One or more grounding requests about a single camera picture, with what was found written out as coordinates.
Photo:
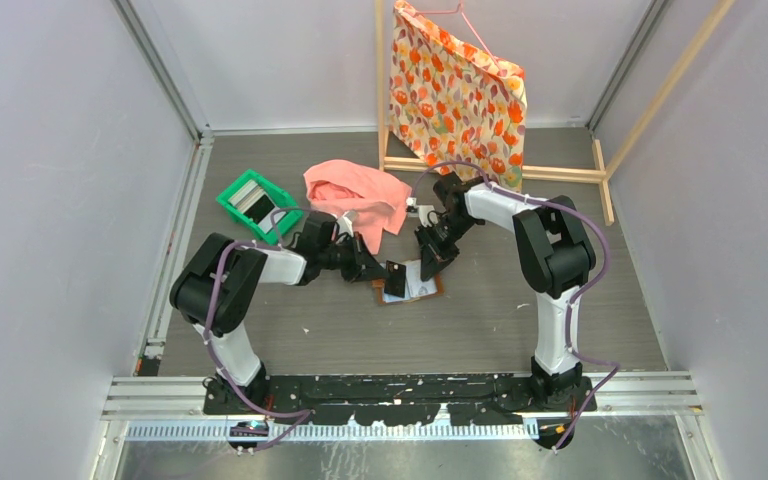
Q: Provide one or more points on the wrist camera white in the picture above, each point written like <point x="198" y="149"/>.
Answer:
<point x="347" y="222"/>
<point x="420" y="210"/>

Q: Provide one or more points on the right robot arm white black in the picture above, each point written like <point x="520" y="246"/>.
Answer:
<point x="555" y="255"/>

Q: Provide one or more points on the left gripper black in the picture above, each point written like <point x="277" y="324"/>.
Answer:
<point x="360" y="259"/>

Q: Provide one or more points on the green card tray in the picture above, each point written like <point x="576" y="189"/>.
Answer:
<point x="268" y="211"/>

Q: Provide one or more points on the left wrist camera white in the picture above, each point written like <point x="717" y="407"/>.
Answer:
<point x="347" y="222"/>

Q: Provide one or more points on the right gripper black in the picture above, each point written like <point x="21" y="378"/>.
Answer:
<point x="432" y="263"/>

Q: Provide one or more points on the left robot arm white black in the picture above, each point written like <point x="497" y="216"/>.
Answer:
<point x="215" y="289"/>

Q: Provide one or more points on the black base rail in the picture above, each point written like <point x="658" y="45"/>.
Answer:
<point x="399" y="400"/>

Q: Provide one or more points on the wooden rack frame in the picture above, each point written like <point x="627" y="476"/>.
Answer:
<point x="604" y="170"/>

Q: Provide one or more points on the black credit card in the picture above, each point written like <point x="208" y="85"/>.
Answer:
<point x="396" y="282"/>

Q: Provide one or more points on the pink hanger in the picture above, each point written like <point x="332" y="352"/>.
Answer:
<point x="459" y="10"/>

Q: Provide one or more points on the brown leather card holder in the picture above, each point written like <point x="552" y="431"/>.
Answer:
<point x="415" y="288"/>

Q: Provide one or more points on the pink cloth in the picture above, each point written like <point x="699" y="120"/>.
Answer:
<point x="378" y="198"/>

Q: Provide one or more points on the floral fabric bag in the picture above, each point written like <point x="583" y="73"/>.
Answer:
<point x="454" y="104"/>

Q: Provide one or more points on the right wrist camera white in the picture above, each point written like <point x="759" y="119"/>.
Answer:
<point x="420" y="210"/>

